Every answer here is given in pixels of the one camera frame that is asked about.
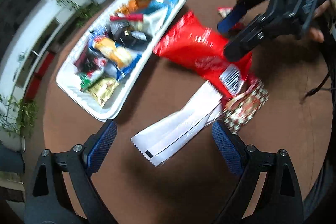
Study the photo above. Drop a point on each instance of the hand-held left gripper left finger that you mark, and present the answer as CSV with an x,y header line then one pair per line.
x,y
102,145

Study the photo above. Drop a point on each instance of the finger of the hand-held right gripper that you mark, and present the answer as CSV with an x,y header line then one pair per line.
x,y
241,45
231,19

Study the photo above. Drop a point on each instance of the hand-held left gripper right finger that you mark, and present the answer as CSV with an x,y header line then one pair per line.
x,y
227,146

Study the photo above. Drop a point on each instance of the brown checkered snack packet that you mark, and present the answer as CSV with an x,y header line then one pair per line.
x,y
246,106

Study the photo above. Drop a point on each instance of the large red snack bag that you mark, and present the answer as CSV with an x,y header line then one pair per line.
x,y
191,43

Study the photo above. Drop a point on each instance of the plain white snack packet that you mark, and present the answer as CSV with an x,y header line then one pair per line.
x,y
181,127

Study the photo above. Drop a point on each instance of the white plastic tray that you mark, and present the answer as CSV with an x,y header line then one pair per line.
x,y
123,92

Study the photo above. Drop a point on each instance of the dark green snack packet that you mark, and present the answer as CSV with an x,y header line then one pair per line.
x,y
84,81

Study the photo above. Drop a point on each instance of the white snack wrapper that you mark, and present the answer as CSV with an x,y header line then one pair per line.
x,y
155,22

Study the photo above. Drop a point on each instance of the blue bread snack packet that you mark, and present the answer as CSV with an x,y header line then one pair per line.
x,y
115,52

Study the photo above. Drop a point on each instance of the orange yellow snack packet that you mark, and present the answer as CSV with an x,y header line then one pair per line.
x,y
131,5

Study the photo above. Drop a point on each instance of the black silver snack packet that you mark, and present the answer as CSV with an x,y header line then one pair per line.
x,y
131,40

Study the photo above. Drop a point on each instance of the person's right hand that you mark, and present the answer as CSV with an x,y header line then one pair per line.
x,y
323,7

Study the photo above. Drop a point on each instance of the gold green snack packet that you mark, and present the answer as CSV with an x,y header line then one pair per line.
x,y
102,88

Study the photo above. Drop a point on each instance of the dark red snack packet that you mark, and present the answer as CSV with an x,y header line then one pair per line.
x,y
92,62

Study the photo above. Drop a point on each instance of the trailing green plant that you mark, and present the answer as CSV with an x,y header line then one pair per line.
x,y
25,113

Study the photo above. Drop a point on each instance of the red storage box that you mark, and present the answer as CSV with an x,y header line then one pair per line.
x,y
32,87
44,63

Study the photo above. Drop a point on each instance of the small plant in white pot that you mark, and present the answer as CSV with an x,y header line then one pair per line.
x,y
10,140

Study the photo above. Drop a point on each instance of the tall plant in dark pot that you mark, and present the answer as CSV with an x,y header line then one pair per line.
x,y
10,161

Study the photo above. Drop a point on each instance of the white tv cabinet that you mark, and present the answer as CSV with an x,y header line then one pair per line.
x,y
39,43

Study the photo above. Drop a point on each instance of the slender green plant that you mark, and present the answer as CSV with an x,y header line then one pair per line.
x,y
68,1

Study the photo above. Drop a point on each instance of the wall television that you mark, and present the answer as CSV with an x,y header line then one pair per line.
x,y
18,1

